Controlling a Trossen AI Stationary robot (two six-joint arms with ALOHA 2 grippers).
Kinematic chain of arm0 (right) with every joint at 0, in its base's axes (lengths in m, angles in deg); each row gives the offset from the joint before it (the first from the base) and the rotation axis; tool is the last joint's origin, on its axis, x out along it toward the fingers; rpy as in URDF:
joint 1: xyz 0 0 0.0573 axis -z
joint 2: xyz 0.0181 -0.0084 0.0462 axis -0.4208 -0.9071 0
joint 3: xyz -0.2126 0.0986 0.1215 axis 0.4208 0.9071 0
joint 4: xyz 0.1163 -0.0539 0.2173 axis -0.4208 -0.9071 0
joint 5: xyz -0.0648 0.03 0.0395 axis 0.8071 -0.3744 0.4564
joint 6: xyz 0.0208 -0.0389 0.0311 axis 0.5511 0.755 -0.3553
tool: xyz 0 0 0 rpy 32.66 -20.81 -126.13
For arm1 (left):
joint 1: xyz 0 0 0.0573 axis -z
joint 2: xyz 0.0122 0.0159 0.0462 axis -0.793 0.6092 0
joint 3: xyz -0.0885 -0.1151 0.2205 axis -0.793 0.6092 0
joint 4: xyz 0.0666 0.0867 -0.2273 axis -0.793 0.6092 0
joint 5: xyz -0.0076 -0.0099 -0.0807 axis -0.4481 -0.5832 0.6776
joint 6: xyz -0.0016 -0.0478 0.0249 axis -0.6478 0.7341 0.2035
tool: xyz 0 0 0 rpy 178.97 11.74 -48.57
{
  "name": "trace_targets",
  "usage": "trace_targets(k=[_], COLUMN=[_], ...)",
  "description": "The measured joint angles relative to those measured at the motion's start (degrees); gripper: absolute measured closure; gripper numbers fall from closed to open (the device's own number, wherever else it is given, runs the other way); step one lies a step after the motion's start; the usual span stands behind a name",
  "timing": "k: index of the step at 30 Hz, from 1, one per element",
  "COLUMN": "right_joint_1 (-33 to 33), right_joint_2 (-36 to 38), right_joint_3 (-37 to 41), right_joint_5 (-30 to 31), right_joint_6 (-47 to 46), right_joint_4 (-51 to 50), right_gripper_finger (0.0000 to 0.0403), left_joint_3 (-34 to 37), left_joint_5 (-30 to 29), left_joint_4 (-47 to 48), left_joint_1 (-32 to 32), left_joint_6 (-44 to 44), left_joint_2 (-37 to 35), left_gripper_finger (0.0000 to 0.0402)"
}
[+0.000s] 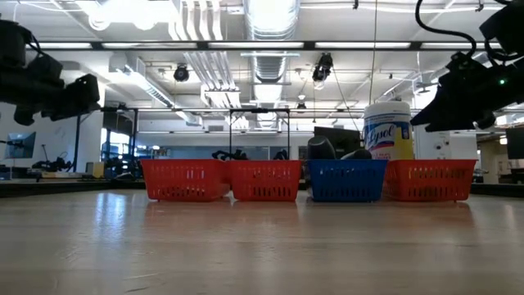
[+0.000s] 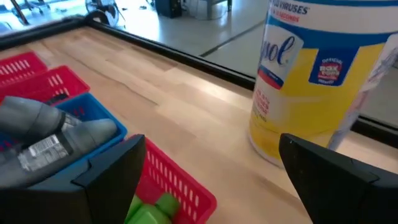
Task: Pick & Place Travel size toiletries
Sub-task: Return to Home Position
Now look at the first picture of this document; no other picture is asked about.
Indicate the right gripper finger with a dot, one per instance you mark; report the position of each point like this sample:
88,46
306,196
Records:
434,108
454,121

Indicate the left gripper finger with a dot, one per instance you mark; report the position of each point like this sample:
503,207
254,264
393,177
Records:
24,115
73,96

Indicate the black background robot arm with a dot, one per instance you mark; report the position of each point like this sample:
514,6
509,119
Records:
53,164
229,155
282,155

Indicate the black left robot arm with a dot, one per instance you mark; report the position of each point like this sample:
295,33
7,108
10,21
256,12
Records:
12,41

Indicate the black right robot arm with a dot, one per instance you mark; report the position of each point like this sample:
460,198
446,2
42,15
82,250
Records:
507,28

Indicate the grey tilted background monitor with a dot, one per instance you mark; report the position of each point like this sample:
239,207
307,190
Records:
20,145

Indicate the white cylindrical tank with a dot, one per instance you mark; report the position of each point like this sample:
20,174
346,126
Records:
432,145

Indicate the Lysol wipes canister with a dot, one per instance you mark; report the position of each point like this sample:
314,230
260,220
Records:
387,135

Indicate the red plastic basket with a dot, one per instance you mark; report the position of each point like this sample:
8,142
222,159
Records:
184,178
264,180
430,180

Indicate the dark monitor at room edge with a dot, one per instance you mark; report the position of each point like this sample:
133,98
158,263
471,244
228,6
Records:
516,143

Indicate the yellow background box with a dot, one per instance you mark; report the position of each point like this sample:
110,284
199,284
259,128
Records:
95,170

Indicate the black background monitor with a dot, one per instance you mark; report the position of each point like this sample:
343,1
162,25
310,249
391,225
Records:
348,139

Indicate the black ceiling dome fixture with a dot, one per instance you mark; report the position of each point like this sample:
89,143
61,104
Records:
181,73

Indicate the blue plastic basket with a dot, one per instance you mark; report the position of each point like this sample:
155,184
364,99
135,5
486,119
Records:
348,180

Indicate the black hanging ceiling camera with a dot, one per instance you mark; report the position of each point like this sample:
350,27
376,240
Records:
323,65

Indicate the silver ventilation duct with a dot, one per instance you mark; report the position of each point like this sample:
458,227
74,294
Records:
272,24

